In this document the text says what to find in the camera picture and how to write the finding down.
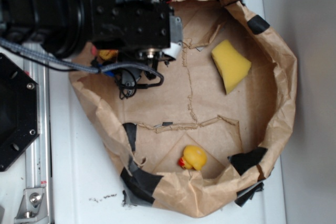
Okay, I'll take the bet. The metal corner bracket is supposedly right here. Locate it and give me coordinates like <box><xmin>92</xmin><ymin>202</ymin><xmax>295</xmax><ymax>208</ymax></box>
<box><xmin>14</xmin><ymin>187</ymin><xmax>50</xmax><ymax>223</ymax></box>

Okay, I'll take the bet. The yellow terry cloth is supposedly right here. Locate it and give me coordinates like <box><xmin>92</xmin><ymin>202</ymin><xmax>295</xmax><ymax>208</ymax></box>
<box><xmin>98</xmin><ymin>49</ymin><xmax>119</xmax><ymax>61</ymax></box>

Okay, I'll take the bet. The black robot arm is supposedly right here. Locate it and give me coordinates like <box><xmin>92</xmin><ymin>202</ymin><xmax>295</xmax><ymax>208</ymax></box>
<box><xmin>1</xmin><ymin>0</ymin><xmax>183</xmax><ymax>59</ymax></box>

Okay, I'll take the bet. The yellow rubber duck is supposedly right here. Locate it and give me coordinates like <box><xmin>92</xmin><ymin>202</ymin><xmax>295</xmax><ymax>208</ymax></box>
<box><xmin>178</xmin><ymin>145</ymin><xmax>207</xmax><ymax>170</ymax></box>

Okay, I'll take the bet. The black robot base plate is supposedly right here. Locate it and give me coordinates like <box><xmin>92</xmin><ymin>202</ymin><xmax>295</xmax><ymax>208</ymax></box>
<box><xmin>1</xmin><ymin>54</ymin><xmax>39</xmax><ymax>172</ymax></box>

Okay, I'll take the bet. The aluminium extrusion rail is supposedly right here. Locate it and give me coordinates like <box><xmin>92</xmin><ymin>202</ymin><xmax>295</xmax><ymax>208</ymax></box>
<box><xmin>15</xmin><ymin>59</ymin><xmax>54</xmax><ymax>223</ymax></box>

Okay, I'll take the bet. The grey braided cable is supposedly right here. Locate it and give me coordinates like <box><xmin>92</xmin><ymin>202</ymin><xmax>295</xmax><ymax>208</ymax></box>
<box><xmin>0</xmin><ymin>37</ymin><xmax>165</xmax><ymax>88</ymax></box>

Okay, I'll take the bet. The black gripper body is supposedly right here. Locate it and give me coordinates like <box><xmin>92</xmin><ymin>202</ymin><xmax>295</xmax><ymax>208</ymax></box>
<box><xmin>90</xmin><ymin>0</ymin><xmax>171</xmax><ymax>51</ymax></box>

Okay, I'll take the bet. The brown paper bag basin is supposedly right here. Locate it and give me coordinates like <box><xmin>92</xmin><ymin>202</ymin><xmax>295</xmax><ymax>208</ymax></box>
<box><xmin>69</xmin><ymin>0</ymin><xmax>297</xmax><ymax>218</ymax></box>

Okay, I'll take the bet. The yellow sponge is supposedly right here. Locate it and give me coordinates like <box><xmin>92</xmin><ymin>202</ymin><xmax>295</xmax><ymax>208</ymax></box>
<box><xmin>211</xmin><ymin>40</ymin><xmax>251</xmax><ymax>94</ymax></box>

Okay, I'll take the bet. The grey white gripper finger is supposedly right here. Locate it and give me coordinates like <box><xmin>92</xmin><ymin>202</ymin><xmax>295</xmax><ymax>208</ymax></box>
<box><xmin>163</xmin><ymin>16</ymin><xmax>183</xmax><ymax>58</ymax></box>

